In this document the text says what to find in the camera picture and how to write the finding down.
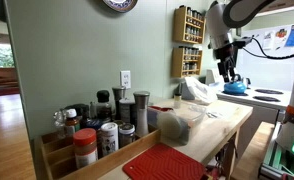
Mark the small silver lid jar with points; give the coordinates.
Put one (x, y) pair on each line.
(126, 135)

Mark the white round plastic lid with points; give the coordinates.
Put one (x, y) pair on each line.
(170, 126)

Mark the dark jar black lid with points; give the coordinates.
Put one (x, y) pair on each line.
(78, 111)

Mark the clear plastic case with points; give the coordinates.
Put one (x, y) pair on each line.
(190, 116)

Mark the blue fridge flyer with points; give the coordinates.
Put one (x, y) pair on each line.
(293, 35)

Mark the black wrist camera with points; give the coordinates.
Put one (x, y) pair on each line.
(243, 42)

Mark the white fridge paper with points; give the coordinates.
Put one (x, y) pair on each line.
(268, 40)

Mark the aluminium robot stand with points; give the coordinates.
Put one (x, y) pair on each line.
(270, 166)

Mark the black stove burner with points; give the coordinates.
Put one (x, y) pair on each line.
(269, 91)
(266, 98)
(240, 94)

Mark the white spice shaker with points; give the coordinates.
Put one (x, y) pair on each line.
(109, 138)

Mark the small clear spice jar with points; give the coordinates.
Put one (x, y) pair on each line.
(177, 100)

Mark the wooden spice rack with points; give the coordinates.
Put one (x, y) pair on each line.
(177, 63)
(179, 25)

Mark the steel top dark grinder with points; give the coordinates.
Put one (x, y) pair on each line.
(118, 93)

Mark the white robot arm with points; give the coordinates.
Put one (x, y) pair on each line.
(217, 20)

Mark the grey round tin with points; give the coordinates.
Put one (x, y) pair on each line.
(126, 110)

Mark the brown sofa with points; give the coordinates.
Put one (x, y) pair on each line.
(2, 78)

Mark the red plastic cup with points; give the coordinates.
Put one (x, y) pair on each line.
(163, 108)

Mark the white wall outlet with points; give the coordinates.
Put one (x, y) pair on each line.
(125, 79)

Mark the blue kettle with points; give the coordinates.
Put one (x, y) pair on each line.
(234, 87)

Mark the white cap orange label bottle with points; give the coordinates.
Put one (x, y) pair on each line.
(71, 121)

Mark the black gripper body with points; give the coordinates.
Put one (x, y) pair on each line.
(226, 56)

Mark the steel top white grinder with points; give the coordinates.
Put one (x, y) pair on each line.
(142, 113)

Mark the red lid spice jar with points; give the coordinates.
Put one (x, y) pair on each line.
(85, 146)

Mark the white refrigerator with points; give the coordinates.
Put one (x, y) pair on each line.
(270, 71)

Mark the white stove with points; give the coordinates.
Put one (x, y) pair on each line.
(247, 100)

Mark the wooden spice tray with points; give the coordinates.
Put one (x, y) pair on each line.
(127, 151)

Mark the orange white fridge flyer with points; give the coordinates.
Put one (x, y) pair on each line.
(281, 36)

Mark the clear glass bottle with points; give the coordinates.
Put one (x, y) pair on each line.
(59, 121)

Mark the red silicone mat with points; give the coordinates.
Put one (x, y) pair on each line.
(163, 165)

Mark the black cap glass bottle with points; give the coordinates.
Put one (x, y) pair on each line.
(103, 100)

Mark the decorative wall plate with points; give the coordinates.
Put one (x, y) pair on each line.
(120, 5)

